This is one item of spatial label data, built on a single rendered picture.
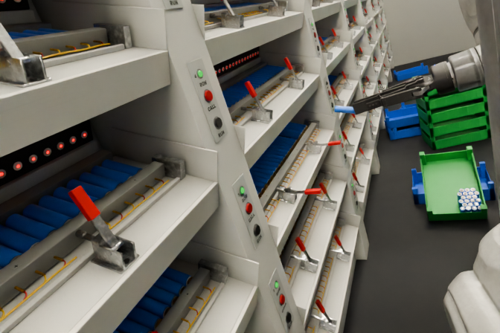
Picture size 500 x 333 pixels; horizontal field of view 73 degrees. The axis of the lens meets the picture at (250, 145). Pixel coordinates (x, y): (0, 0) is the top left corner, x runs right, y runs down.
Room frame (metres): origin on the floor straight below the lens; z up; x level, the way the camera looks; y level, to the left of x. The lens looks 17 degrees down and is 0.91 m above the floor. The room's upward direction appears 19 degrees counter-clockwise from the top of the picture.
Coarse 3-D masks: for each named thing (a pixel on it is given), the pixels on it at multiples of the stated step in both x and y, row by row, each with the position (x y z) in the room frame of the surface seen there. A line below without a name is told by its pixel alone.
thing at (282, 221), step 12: (300, 120) 1.12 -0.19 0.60; (312, 120) 1.09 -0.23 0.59; (324, 120) 1.08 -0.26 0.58; (324, 132) 1.06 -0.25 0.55; (312, 156) 0.90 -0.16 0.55; (324, 156) 0.96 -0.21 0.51; (300, 168) 0.83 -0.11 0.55; (312, 168) 0.83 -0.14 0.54; (288, 180) 0.78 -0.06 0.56; (300, 180) 0.77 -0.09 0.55; (312, 180) 0.82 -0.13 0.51; (276, 204) 0.68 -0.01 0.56; (288, 204) 0.68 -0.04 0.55; (300, 204) 0.70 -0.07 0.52; (276, 216) 0.64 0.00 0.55; (288, 216) 0.64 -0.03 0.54; (276, 228) 0.54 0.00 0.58; (288, 228) 0.62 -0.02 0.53; (276, 240) 0.54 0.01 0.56
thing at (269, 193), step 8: (312, 128) 1.03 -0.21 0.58; (304, 136) 0.97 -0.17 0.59; (304, 144) 0.94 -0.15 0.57; (296, 152) 0.87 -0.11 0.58; (288, 160) 0.83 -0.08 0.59; (296, 160) 0.86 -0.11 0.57; (288, 168) 0.79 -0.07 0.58; (280, 176) 0.75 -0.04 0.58; (272, 184) 0.72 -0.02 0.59; (280, 184) 0.74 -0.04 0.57; (288, 184) 0.74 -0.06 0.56; (264, 192) 0.69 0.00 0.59; (272, 192) 0.69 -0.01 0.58; (264, 200) 0.66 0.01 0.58; (264, 208) 0.64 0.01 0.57
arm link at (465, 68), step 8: (472, 48) 0.75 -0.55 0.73; (456, 56) 0.76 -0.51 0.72; (464, 56) 0.74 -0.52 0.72; (472, 56) 0.73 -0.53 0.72; (448, 64) 0.77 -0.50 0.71; (456, 64) 0.74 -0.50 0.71; (464, 64) 0.73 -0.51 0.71; (472, 64) 0.72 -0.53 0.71; (480, 64) 0.71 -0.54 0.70; (456, 72) 0.74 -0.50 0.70; (464, 72) 0.73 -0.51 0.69; (472, 72) 0.72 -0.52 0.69; (480, 72) 0.71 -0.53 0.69; (456, 80) 0.74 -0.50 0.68; (464, 80) 0.73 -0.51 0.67; (472, 80) 0.72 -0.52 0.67; (480, 80) 0.72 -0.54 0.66; (464, 88) 0.74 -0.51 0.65
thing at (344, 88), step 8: (336, 72) 1.73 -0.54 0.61; (344, 72) 1.71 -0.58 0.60; (352, 72) 1.69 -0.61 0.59; (336, 80) 1.59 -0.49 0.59; (344, 80) 1.64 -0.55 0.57; (352, 80) 1.68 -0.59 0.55; (336, 88) 1.54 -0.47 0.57; (344, 88) 1.53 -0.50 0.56; (352, 88) 1.53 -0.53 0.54; (336, 96) 1.30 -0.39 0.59; (344, 96) 1.43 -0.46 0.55; (352, 96) 1.50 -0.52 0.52; (336, 104) 1.30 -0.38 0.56; (344, 104) 1.33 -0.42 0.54; (336, 112) 1.16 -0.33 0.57
